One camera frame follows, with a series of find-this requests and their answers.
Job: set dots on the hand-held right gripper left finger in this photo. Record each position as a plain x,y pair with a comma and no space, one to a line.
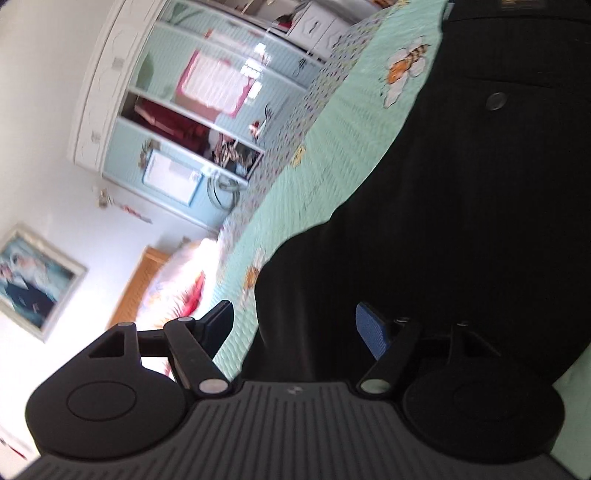
221,323

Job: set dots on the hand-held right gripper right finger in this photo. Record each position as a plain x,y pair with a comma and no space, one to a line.
371,330

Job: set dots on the black pants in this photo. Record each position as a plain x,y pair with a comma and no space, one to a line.
438,207

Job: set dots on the red hanging clothes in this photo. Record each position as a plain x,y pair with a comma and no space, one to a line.
171,121

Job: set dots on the floral pillow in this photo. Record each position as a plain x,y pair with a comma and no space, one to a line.
184,286

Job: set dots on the wooden headboard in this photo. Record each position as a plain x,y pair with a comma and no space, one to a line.
138,286

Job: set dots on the silver hoops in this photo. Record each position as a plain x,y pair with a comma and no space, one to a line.
226,187

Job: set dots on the blue-framed poster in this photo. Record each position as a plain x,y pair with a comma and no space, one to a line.
171,177

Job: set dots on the patterned brown cloth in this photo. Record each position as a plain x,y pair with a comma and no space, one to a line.
231,152

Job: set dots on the framed portrait photo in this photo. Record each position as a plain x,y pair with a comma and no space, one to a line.
32,281

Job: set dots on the green bee-print quilted bedspread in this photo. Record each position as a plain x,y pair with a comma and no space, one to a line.
360,115

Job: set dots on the pink-bordered poster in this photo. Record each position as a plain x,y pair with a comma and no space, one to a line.
212,83

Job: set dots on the white sliding-door wardrobe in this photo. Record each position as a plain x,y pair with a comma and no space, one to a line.
101,101

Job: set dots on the white drawer cabinet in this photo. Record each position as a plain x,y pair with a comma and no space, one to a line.
316,25

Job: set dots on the wall ornament with red tassel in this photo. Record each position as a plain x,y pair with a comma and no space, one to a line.
104,198

